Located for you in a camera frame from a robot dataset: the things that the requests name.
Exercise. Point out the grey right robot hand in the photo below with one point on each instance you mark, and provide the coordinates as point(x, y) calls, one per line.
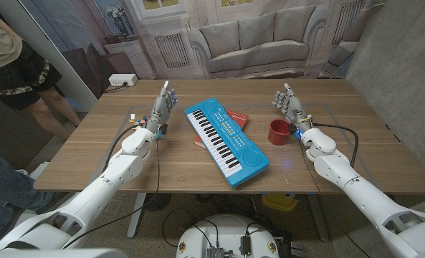
point(292, 107)

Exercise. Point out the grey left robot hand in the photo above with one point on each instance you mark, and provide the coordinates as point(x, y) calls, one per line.
point(160, 109)

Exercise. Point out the blue toy piano keyboard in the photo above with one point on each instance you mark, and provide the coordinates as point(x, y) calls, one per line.
point(233, 143)

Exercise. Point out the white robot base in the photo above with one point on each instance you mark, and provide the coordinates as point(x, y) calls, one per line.
point(226, 229)

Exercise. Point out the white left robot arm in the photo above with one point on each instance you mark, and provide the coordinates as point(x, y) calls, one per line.
point(119, 172)

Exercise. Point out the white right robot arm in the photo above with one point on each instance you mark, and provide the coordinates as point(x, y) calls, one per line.
point(341, 172)

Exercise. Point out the red cup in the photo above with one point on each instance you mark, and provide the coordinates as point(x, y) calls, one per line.
point(278, 137)

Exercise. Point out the red notebook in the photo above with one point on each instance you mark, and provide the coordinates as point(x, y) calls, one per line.
point(239, 118)

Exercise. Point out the white power strip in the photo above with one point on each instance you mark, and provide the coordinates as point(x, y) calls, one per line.
point(122, 79)

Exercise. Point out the printed living room backdrop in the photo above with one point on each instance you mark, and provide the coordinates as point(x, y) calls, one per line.
point(255, 46)

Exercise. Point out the black round fan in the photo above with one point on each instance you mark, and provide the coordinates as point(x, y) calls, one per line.
point(158, 201)

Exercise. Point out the yellow plastic object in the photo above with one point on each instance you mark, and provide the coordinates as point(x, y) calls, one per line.
point(279, 202)

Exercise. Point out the white table leg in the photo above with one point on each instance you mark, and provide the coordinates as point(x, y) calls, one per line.
point(137, 215)

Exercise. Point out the grey table leg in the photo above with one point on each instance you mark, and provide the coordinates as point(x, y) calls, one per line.
point(317, 215)

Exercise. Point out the white floor stand base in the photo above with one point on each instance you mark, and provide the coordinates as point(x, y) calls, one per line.
point(38, 172)

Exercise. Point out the round red yellow button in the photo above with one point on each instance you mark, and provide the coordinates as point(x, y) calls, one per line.
point(182, 247)
point(272, 247)

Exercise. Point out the small black box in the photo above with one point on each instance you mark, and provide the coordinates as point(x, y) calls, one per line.
point(245, 245)

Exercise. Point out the finned metal box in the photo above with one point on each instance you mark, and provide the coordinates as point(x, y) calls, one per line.
point(215, 253)

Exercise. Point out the person in beige shirt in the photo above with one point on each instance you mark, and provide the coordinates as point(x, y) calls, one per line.
point(4, 53)

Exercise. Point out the person in blue jeans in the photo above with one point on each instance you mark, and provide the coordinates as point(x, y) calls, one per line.
point(4, 193)

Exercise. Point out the white robot chest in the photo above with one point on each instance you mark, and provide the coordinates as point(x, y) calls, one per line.
point(54, 254)

